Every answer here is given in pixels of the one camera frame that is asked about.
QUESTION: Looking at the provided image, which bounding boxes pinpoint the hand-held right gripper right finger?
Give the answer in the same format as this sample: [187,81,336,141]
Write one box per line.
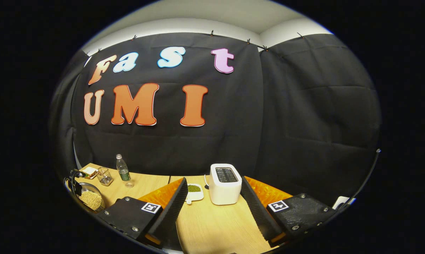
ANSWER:
[240,176,340,249]

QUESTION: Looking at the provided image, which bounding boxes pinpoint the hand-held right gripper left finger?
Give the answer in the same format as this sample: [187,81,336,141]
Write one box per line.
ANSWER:
[98,176,189,249]

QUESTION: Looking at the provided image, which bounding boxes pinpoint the steel pot with black handles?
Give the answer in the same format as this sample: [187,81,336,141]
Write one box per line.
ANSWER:
[64,169,106,213]

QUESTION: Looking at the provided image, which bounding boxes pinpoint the white divided dish with beans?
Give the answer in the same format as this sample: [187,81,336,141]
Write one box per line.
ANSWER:
[185,183,204,205]

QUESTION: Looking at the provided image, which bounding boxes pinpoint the white toaster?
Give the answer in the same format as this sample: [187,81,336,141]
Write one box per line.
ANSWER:
[209,163,242,206]

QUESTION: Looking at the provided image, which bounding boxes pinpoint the clear plastic water bottle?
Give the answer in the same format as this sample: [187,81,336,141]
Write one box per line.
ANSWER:
[115,154,135,188]

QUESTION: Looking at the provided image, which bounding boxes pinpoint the pile of yellow soybeans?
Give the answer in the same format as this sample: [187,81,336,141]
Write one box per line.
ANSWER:
[79,191,103,211]

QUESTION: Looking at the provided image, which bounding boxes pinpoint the toast sandwich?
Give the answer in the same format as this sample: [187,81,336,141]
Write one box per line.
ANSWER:
[81,167,99,180]

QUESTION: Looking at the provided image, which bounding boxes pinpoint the wire mesh holder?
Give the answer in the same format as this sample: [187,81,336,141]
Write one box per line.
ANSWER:
[97,167,113,186]

